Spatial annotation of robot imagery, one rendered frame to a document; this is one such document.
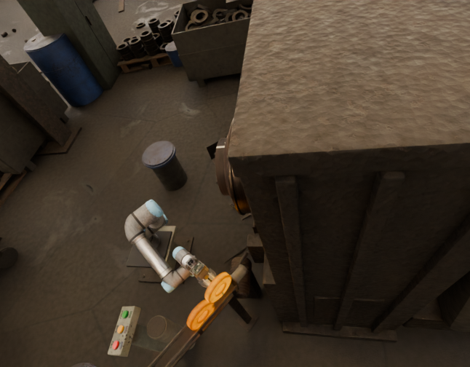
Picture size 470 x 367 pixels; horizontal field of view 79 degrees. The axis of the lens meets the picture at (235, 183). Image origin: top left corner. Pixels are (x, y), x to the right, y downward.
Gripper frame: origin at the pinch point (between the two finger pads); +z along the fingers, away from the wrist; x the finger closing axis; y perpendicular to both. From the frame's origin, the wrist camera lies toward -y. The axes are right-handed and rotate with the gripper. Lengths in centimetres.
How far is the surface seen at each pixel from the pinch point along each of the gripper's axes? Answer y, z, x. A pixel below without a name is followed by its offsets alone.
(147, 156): 1, -153, 46
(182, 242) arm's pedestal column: -55, -100, 12
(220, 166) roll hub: 45, -5, 37
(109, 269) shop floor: -47, -137, -46
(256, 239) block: -0.6, -0.2, 30.3
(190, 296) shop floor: -66, -64, -15
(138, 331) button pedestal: -23, -41, -46
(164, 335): -25, -26, -37
